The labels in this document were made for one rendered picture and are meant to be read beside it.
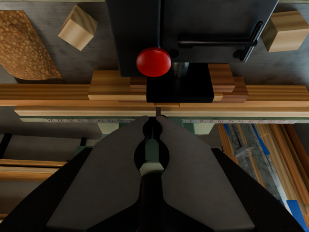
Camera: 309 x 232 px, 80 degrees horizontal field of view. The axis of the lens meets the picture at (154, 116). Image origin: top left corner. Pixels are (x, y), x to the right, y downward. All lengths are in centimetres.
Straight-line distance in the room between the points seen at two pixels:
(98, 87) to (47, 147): 267
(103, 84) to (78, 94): 7
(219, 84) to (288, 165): 141
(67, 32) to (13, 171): 225
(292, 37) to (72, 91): 35
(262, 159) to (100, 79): 96
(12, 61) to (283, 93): 46
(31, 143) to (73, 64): 275
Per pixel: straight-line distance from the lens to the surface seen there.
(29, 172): 241
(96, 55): 33
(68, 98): 38
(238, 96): 35
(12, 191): 293
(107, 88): 32
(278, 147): 172
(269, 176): 112
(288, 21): 31
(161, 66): 16
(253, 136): 116
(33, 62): 35
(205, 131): 78
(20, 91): 43
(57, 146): 293
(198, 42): 17
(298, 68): 42
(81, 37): 28
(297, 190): 167
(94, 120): 39
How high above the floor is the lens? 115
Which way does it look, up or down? 32 degrees down
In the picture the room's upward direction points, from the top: 180 degrees counter-clockwise
